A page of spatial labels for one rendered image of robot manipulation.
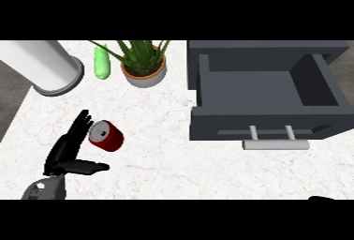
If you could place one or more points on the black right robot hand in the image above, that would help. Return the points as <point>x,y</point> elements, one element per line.
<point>320,198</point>

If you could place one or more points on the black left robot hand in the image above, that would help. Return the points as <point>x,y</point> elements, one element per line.
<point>63,150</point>

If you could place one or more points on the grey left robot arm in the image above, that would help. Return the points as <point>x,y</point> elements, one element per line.
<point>43,189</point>

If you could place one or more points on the red can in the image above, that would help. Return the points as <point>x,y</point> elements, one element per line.
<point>108,137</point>

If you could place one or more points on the dark grey open drawer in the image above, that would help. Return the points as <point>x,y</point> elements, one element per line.
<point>263,100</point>

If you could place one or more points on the white cylinder with grey base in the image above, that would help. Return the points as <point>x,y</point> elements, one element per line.
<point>43,65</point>

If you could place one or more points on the light green bottle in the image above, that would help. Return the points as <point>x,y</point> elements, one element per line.
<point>102,64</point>

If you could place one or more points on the potted green plant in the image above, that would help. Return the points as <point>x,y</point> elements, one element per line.
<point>143,64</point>

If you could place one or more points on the dark grey cabinet body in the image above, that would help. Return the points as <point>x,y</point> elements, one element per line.
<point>267,48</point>

